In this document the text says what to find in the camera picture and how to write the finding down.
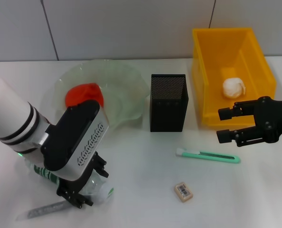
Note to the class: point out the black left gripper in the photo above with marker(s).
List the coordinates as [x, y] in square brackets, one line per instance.
[86, 177]

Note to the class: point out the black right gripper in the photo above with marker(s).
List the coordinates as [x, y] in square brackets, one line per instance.
[276, 116]

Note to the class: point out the clear green-labelled water bottle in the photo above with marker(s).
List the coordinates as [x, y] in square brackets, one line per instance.
[105, 195]

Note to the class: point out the mint green utility knife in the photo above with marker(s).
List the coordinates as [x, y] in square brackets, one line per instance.
[209, 157]

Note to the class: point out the white paper ball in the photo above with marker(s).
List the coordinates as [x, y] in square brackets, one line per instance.
[233, 88]

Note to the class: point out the orange fruit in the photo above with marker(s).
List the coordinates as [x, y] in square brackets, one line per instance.
[84, 92]

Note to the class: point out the white and silver left arm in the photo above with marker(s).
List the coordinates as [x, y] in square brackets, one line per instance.
[8, 109]

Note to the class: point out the grey glitter pen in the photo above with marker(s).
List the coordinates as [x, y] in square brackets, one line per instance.
[41, 211]

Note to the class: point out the black mesh pen holder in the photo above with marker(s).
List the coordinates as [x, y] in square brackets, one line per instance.
[167, 114]

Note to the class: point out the beige eraser with barcode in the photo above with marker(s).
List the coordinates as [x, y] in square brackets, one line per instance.
[183, 192]

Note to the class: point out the pale green wavy glass plate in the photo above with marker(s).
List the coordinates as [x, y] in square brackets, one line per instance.
[124, 90]

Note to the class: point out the yellow plastic bin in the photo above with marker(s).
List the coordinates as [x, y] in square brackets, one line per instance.
[217, 59]

